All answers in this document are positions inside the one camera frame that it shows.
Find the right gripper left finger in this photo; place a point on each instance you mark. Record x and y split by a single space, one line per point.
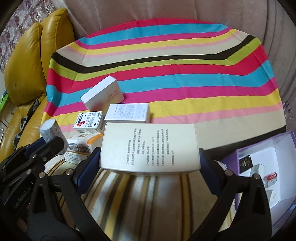
46 220

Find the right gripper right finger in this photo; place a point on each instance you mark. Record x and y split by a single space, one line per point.
252 220

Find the white orange soap box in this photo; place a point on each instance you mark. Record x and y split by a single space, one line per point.
84 143

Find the small white silver box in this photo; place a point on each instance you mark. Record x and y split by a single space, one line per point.
258 169

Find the white cylindrical bottle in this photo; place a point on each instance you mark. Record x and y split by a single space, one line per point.
49 130

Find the black Dormi box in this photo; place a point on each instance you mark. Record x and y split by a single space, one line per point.
245 164

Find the large white text box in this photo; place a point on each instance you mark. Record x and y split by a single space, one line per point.
150 149

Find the white yellow-sided box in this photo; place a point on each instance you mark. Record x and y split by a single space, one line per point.
102 95

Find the white fine-print box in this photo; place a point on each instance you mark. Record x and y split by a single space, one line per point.
128 113

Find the small red grey packet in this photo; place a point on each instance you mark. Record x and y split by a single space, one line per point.
270 180

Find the purple storage box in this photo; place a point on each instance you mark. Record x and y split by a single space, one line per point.
277 154

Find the white blue red medicine box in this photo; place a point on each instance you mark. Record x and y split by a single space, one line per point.
90 123

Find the beige striped blanket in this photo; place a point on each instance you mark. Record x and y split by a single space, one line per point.
148 207

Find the yellow leather cushion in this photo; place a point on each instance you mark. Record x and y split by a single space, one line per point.
25 77

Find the rainbow striped cloth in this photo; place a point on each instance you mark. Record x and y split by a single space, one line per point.
188 71

